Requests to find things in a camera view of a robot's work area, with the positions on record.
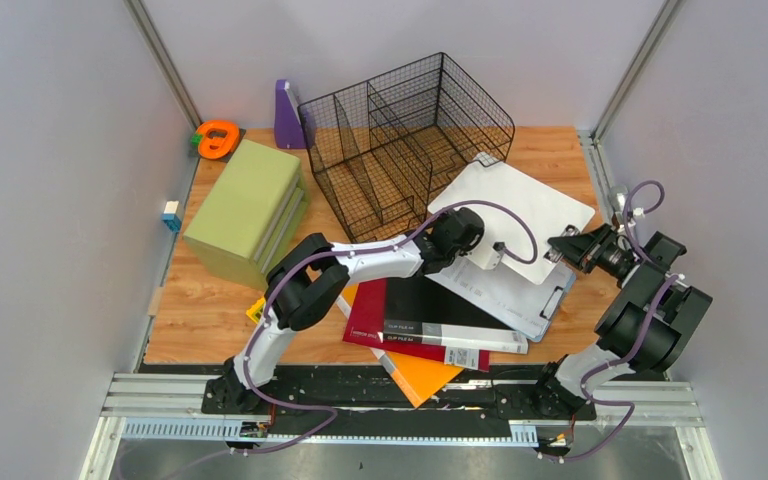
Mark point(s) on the purple tape dispenser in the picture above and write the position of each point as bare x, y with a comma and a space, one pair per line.
290, 127

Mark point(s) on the orange folder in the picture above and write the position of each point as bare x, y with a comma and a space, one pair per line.
419, 379

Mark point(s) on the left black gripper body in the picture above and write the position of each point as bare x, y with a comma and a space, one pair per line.
467, 248

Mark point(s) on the papers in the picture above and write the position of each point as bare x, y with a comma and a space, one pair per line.
507, 296

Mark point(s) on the orange tape roll holder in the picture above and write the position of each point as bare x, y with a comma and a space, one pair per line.
216, 139

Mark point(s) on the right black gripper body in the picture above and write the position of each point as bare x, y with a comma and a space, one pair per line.
605, 254

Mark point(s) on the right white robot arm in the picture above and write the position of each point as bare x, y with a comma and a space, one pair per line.
645, 328

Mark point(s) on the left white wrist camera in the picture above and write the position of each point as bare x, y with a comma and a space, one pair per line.
493, 255

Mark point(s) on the red folder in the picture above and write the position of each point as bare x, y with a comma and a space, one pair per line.
365, 319

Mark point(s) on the white clipboard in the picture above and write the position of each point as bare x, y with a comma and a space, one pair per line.
526, 211

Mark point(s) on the black wire mesh basket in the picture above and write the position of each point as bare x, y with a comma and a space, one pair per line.
381, 150

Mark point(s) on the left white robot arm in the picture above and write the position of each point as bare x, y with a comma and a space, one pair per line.
302, 288

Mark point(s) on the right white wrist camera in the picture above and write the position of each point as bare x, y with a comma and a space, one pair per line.
629, 214

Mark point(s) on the yellow grid box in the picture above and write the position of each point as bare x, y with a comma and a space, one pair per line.
255, 311

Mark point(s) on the green drawer cabinet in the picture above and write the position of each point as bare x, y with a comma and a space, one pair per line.
244, 224

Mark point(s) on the blue white toy brick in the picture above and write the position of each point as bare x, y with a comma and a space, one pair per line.
172, 216

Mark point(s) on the black clip file folder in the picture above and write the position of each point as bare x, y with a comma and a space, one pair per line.
418, 310

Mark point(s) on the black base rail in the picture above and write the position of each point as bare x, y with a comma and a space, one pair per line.
370, 404

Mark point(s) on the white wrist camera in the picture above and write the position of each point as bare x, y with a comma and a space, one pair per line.
493, 255
629, 214

